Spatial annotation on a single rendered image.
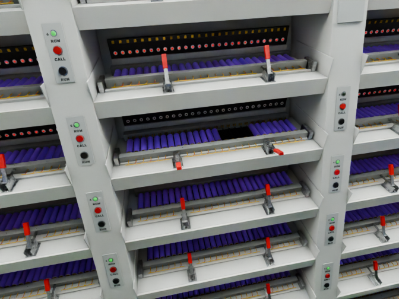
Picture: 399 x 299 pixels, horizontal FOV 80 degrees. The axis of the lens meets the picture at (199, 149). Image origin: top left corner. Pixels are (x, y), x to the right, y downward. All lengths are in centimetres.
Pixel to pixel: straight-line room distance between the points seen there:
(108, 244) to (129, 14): 60
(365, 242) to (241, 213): 50
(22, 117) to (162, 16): 40
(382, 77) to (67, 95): 83
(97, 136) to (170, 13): 33
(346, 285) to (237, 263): 47
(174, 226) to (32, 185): 39
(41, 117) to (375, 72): 87
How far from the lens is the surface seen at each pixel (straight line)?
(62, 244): 84
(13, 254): 89
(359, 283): 123
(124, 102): 62
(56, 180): 74
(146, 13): 63
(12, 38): 91
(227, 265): 91
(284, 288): 112
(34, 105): 69
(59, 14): 65
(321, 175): 82
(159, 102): 61
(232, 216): 78
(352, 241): 108
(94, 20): 64
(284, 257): 95
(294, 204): 85
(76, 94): 64
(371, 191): 100
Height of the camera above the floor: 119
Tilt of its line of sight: 18 degrees down
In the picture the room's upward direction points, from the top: 6 degrees counter-clockwise
